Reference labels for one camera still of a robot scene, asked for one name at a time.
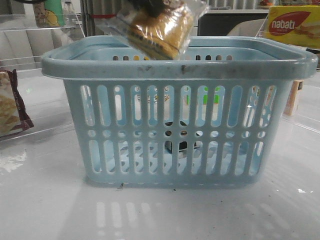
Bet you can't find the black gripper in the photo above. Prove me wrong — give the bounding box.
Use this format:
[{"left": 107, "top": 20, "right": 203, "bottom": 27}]
[{"left": 126, "top": 0, "right": 187, "bottom": 18}]

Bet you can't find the packaged bread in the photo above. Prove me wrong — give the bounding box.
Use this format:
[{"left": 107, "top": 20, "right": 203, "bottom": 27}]
[{"left": 97, "top": 0, "right": 209, "bottom": 60}]

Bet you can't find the light blue plastic basket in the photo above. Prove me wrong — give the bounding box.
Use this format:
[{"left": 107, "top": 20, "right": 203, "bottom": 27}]
[{"left": 41, "top": 35, "right": 318, "bottom": 188}]

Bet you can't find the white cabinet in background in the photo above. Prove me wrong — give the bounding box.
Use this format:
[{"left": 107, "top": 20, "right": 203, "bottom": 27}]
[{"left": 191, "top": 0, "right": 201, "bottom": 36}]

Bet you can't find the green yellow cartoon package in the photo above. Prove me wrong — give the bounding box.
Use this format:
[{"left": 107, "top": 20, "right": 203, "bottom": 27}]
[{"left": 32, "top": 0, "right": 65, "bottom": 28}]

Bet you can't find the clear acrylic stand right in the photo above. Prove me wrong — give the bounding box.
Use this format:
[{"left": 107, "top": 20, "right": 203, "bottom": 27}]
[{"left": 255, "top": 17, "right": 320, "bottom": 55}]

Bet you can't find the clear acrylic shelf left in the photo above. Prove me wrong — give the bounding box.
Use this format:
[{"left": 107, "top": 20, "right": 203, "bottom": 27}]
[{"left": 0, "top": 13, "right": 85, "bottom": 71}]

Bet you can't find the yellow nabati wafer box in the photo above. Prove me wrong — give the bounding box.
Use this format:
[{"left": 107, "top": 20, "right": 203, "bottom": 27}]
[{"left": 262, "top": 5, "right": 320, "bottom": 49}]

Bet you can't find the tan snack box right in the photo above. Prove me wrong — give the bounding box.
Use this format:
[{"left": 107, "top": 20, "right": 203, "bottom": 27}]
[{"left": 283, "top": 80, "right": 304, "bottom": 116}]

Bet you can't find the brown cracker snack bag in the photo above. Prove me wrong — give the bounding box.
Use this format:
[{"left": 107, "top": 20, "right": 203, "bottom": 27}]
[{"left": 0, "top": 69, "right": 34, "bottom": 139}]

